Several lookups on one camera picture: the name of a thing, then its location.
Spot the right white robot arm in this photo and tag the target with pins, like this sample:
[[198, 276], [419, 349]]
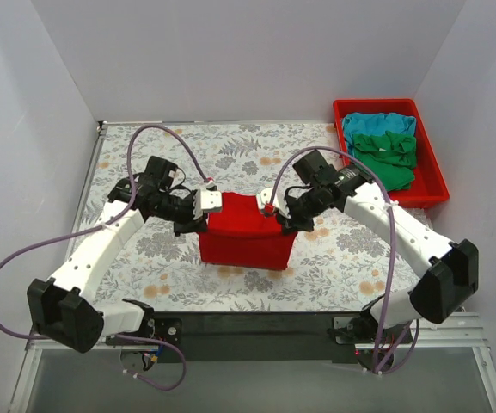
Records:
[[448, 272]]

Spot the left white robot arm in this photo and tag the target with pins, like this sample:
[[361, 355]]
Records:
[[62, 306]]

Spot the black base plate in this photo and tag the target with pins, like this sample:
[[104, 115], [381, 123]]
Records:
[[259, 336]]

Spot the red t shirt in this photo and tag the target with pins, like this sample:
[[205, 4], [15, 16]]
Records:
[[241, 236]]

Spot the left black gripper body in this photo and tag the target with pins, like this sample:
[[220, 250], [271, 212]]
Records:
[[192, 220]]

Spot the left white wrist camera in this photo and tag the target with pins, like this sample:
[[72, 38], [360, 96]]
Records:
[[207, 201]]

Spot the blue t shirt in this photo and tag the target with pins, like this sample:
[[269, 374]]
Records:
[[375, 125]]

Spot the floral table mat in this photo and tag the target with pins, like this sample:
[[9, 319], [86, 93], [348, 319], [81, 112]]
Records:
[[339, 266]]

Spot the green t shirt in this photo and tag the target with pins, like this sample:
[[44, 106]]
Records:
[[391, 156]]

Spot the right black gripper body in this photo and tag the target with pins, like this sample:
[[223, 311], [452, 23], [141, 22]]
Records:
[[293, 218]]

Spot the red plastic bin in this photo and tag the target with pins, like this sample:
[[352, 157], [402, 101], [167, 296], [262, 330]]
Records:
[[428, 188]]

